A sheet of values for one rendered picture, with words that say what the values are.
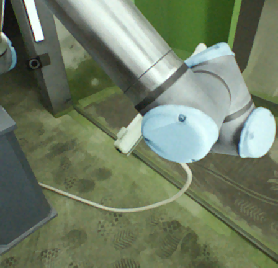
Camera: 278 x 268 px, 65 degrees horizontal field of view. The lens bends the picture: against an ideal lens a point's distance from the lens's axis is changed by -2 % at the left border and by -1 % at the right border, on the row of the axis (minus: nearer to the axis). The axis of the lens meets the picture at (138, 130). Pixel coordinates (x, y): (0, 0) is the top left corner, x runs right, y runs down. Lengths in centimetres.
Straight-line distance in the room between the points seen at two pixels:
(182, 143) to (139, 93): 8
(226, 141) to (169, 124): 20
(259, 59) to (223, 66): 180
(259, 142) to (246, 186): 105
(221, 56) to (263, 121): 14
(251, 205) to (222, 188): 17
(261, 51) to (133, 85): 197
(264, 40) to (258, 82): 36
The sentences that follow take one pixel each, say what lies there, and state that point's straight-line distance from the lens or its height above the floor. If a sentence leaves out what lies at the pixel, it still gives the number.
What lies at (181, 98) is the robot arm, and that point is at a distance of 26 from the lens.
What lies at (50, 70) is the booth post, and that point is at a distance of 180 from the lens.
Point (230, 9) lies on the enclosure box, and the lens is 151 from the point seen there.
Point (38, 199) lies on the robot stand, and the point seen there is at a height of 20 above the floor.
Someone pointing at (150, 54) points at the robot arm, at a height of 103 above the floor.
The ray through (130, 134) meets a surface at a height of 71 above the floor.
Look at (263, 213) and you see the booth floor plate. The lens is 140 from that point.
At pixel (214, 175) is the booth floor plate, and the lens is 145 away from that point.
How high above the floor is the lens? 113
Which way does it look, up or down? 40 degrees down
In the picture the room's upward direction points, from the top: straight up
